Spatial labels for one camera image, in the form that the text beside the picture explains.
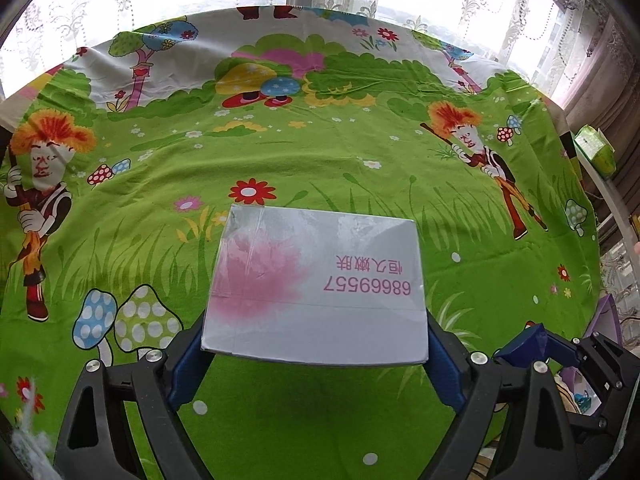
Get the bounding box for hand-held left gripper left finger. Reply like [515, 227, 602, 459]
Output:
[52, 310, 221, 480]

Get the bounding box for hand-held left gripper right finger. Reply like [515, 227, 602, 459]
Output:
[417, 310, 588, 480]

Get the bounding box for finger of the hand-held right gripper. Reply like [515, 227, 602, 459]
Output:
[545, 334, 628, 418]

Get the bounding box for purple cardboard box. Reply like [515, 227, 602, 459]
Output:
[555, 292, 626, 416]

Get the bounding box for dark blue shiny box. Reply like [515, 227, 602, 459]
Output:
[494, 321, 551, 367]

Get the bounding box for large white pink-flower box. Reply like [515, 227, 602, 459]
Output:
[200, 203, 431, 367]

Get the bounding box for striped beige towel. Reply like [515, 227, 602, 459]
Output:
[470, 442, 506, 480]

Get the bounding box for green tissue pack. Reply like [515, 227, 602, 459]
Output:
[572, 125, 617, 178]

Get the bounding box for cartoon printed green bedsheet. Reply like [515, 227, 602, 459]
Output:
[0, 4, 601, 480]

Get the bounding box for brown pleated curtain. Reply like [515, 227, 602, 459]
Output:
[550, 0, 640, 126]

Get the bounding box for white curved rail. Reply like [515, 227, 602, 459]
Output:
[580, 160, 636, 261]

